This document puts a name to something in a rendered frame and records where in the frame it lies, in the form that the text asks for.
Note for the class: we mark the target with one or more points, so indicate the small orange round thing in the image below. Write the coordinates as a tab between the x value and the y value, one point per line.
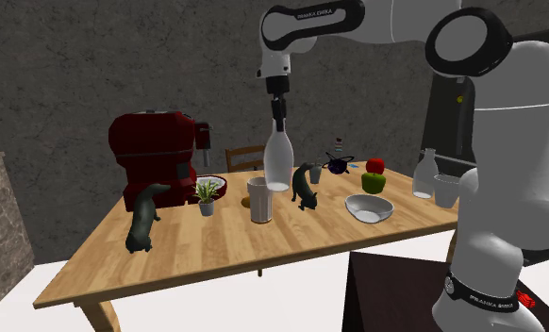
245	202

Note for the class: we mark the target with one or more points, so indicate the red apple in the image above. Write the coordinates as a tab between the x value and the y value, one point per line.
375	165

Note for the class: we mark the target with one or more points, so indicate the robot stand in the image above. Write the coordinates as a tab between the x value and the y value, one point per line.
389	294

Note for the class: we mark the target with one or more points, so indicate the dark animal figure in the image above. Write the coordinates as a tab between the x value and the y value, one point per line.
303	186
142	220

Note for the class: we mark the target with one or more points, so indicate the wooden table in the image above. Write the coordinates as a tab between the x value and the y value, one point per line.
219	239

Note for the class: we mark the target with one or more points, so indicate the wooden chair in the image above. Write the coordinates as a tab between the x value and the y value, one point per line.
244	157

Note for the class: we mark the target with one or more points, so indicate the white ribbed cup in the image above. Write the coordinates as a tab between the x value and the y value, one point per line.
259	202

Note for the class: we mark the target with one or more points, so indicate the small striped bottle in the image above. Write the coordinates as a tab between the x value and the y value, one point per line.
339	144

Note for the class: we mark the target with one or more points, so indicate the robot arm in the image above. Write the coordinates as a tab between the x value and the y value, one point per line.
513	151

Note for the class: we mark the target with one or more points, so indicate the green apple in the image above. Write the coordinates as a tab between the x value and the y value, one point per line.
373	183

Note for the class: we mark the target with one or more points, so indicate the plain white cup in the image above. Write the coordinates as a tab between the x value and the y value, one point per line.
446	191

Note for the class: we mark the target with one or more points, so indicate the marble stone counter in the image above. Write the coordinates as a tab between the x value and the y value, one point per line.
1	230

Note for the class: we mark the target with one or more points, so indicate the small grey cup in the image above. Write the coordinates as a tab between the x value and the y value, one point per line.
315	174

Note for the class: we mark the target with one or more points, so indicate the red bowl white inside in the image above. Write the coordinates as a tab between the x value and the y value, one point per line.
218	182

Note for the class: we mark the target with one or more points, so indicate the small potted green plant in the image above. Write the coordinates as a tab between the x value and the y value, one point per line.
206	195

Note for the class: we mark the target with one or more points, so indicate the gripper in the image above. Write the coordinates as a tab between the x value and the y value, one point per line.
277	85

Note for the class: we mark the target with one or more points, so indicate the clear squat glass bottle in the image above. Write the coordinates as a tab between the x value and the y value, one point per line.
424	177

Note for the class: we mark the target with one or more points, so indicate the dark purple round thing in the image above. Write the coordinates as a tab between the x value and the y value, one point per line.
338	165

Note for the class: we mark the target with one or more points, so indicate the red coffee machine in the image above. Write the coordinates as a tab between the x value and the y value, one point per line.
152	151

